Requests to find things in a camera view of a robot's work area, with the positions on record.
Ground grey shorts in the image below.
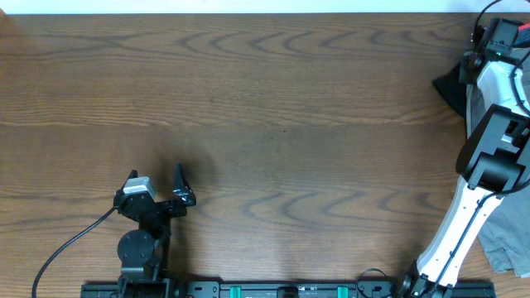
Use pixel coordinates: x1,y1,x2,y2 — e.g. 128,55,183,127
465,49,529,277

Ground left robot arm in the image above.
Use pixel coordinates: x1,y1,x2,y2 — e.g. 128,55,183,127
113,162,196,297

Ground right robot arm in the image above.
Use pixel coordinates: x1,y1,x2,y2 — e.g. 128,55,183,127
393,17,529,297

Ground black garment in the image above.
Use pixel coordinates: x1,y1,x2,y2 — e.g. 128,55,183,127
432,63,467,119

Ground dark grey red-trimmed garment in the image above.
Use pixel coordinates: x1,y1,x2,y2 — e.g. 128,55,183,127
513,23,530,48

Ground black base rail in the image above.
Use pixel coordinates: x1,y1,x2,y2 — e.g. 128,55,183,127
80,280,497,298

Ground left black camera cable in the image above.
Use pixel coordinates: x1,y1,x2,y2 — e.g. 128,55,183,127
31,205,119,298

